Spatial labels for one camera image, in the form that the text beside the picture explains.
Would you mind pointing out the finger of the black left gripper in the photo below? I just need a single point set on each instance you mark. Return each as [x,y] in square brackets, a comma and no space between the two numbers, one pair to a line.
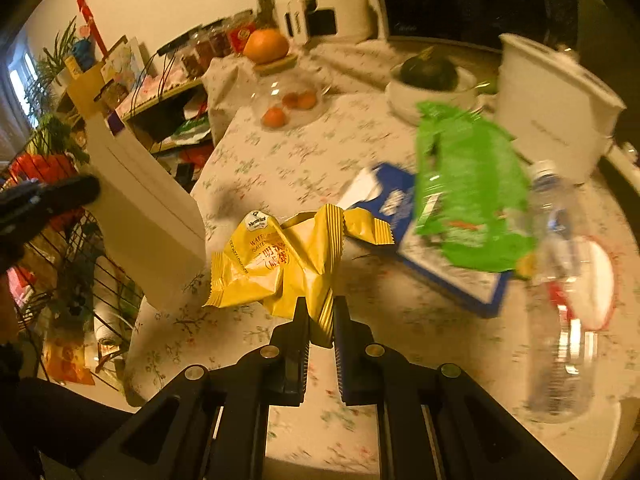
[28,207]

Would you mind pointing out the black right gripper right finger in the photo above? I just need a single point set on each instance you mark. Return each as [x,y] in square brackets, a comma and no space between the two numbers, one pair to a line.
[368,372]

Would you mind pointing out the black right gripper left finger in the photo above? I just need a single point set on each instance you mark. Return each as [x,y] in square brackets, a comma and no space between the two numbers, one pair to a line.
[277,372]

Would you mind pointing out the yellow snack wrapper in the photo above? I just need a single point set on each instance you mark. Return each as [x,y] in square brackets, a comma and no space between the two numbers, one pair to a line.
[277,263]

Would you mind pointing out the green snack bag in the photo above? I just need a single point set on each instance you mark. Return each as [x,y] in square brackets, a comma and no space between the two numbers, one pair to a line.
[471,190]

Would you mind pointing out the white paper bag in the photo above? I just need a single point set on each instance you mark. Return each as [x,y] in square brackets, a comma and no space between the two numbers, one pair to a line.
[152,228]

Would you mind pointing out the blue and white box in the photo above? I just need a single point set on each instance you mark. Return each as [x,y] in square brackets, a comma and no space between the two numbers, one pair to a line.
[388,193]

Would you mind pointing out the clear plastic water bottle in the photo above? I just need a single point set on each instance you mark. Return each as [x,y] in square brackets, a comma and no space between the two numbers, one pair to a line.
[561,300]

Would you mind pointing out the floral tablecloth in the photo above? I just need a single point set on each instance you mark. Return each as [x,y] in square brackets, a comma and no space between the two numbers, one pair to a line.
[286,172]

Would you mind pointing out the glass dome with oranges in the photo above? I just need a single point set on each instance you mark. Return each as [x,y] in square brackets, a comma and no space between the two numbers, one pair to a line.
[289,98]

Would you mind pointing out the large orange fruit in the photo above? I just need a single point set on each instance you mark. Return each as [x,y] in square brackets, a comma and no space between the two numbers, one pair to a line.
[266,46]

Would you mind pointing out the white electric cooking pot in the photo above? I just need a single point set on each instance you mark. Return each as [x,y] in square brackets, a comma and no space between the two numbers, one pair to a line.
[555,109]

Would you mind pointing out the wire storage shelf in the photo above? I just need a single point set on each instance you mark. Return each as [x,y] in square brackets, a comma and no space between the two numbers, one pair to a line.
[72,292]

